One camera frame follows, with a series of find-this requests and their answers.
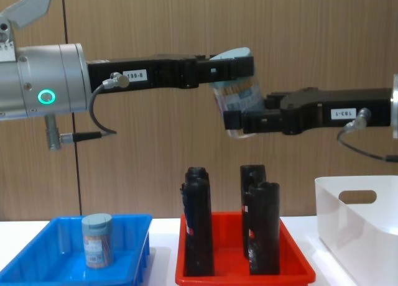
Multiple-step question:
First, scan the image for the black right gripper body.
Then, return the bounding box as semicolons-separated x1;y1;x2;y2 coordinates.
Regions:
279;87;392;136

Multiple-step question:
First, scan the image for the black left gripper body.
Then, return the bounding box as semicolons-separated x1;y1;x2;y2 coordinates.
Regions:
86;53;200;96

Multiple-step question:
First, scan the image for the clear jar with grey-blue lid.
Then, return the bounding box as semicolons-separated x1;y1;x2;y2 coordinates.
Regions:
208;47;266;140
81;213;114;270

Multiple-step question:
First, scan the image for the white plastic bin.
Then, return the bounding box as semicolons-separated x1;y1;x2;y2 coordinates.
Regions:
314;174;398;286

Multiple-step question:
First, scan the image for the red plastic tray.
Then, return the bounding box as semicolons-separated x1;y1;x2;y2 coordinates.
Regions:
174;211;317;286

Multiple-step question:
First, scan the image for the blue plastic tray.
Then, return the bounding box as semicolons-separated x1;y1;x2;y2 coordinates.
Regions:
0;214;154;286

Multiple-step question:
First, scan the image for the dark right gripper cable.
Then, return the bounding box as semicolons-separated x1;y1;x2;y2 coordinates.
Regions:
336;108;398;163

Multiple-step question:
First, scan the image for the dark gripper cable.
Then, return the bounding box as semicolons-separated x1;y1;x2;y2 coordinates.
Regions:
336;108;398;163
88;71;130;143

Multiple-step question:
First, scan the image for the dark left gripper cable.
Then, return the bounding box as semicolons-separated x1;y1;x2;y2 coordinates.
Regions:
88;71;130;143

